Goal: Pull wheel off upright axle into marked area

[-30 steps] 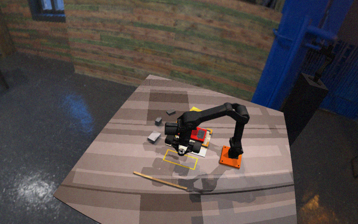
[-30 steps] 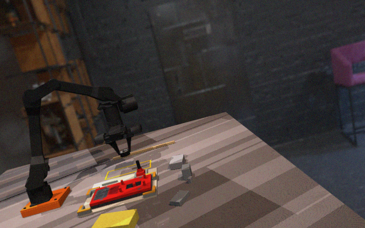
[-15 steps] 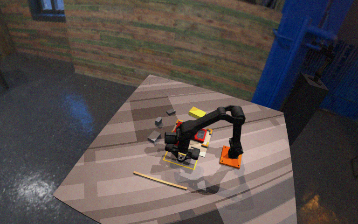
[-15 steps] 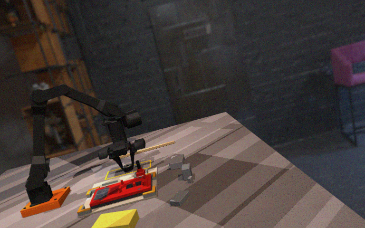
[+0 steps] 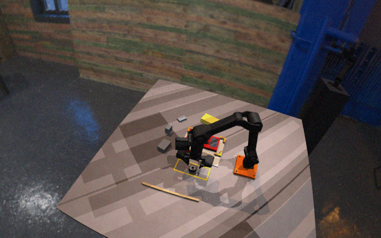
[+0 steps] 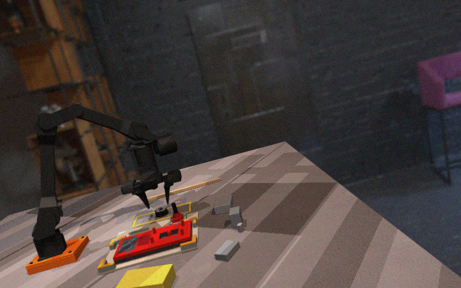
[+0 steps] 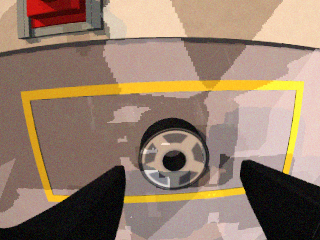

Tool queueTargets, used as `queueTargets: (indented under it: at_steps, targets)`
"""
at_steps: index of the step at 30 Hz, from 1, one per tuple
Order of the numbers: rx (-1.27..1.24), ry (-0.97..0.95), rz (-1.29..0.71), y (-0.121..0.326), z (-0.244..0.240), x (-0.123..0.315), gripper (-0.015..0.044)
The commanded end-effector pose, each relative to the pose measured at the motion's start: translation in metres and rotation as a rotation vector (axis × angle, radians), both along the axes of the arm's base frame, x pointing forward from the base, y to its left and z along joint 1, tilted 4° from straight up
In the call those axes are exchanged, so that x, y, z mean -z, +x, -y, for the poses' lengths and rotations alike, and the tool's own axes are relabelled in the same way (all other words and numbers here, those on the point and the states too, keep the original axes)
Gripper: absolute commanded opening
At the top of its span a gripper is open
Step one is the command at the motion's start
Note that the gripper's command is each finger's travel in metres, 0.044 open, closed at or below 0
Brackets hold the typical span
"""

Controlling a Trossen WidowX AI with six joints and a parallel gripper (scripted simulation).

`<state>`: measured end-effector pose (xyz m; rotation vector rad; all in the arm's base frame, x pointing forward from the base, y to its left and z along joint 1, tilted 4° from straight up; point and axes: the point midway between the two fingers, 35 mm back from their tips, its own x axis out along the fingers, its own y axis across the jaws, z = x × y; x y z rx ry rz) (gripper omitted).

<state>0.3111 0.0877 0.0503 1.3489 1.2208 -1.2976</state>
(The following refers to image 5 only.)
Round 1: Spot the yellow block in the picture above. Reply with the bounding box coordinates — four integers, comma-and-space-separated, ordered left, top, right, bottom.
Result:
201, 113, 219, 124

